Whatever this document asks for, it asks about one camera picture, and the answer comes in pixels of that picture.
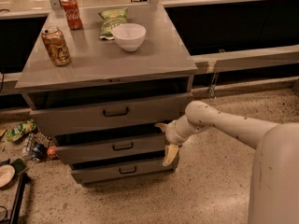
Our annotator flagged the green chip bag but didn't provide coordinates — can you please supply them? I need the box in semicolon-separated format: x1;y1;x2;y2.
99;7;128;40

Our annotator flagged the grey drawer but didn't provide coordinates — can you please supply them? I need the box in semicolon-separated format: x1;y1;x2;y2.
71;156;179;185
55;133;166;164
31;93;192;135

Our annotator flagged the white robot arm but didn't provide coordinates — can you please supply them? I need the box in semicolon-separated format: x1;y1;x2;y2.
156;101;299;224

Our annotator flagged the green snack bag on floor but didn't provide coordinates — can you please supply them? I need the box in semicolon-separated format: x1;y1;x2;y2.
5;119;37;142

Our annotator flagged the green sponge on floor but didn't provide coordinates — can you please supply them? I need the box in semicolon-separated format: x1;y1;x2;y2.
11;159;28;175

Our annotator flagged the grey drawer cabinet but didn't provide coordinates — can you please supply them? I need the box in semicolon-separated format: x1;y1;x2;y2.
16;5;196;184

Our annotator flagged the orange fruit on floor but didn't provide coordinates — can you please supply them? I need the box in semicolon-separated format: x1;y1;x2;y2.
47;146;58;160

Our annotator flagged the black stand on floor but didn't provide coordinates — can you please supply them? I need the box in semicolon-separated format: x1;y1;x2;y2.
0;173;30;224

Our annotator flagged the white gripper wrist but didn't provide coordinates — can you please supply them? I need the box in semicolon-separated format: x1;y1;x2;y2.
155;115;200;166

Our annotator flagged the wire basket on floor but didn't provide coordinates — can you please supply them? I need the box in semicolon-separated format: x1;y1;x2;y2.
21;133;54;161

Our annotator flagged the blue can on floor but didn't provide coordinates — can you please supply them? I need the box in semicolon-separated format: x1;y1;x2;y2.
33;144;47;162

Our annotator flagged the red cola can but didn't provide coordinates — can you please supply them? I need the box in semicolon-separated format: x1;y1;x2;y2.
62;0;82;30

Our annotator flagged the white plate on floor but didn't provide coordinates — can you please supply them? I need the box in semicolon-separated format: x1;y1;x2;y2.
0;164;15;188

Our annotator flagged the grey top drawer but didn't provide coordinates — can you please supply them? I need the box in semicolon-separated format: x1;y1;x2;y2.
31;93;192;135

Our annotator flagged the white bowl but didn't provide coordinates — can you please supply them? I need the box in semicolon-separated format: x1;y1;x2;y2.
111;23;146;51

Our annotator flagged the grey bottom drawer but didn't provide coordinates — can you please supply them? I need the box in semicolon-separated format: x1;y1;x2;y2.
71;156;179;185

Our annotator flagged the gold patterned soda can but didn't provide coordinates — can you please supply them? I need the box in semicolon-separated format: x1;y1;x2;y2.
41;27;71;66

